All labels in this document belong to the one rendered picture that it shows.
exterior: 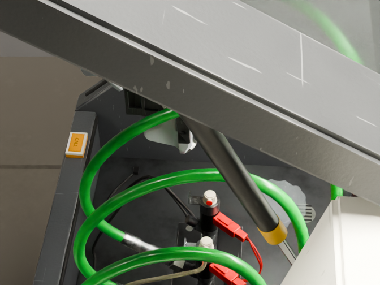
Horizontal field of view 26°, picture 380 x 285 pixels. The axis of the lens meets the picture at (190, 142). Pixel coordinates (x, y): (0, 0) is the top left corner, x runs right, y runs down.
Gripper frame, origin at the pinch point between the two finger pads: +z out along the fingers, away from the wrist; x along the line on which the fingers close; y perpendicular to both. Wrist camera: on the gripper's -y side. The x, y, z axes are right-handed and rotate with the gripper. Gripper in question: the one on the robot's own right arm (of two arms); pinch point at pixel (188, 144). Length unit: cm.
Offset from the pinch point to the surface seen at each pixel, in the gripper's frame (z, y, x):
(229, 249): 22.9, -6.0, -0.1
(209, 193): 9.5, -2.9, 0.2
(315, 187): 38, -21, -26
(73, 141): 24.6, 21.7, -21.8
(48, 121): 121, 58, -118
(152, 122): -13.0, 3.2, 8.8
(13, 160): 121, 66, -99
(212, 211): 11.7, -3.4, 1.6
